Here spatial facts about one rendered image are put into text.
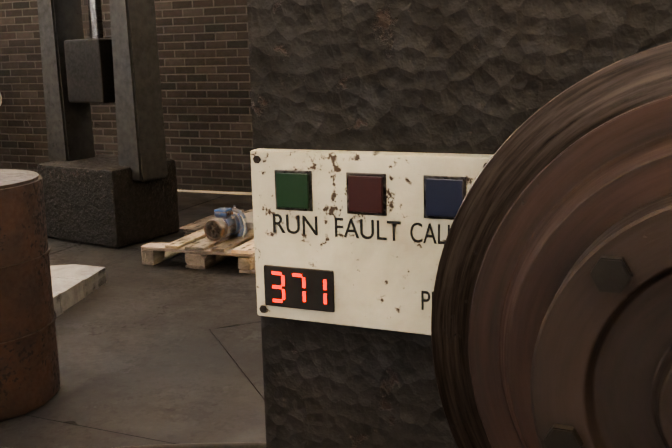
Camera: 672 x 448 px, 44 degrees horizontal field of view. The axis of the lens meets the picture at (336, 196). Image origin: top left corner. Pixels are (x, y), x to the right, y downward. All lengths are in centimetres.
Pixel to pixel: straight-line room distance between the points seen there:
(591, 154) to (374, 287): 31
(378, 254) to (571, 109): 29
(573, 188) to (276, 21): 39
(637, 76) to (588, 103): 4
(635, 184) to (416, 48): 30
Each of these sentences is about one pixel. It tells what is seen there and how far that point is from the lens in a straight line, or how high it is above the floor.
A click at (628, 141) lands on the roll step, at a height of 127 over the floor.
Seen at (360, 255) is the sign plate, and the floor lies 114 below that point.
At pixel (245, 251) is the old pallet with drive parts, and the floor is 14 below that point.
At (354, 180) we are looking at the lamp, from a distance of 82.
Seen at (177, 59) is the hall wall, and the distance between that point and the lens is 808.
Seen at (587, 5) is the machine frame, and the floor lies 137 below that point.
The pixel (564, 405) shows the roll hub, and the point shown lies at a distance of 60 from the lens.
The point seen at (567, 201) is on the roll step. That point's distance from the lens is 62.
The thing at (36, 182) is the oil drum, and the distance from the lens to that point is 336.
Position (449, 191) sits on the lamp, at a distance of 79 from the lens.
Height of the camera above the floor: 134
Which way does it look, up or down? 10 degrees down
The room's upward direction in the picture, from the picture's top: 2 degrees counter-clockwise
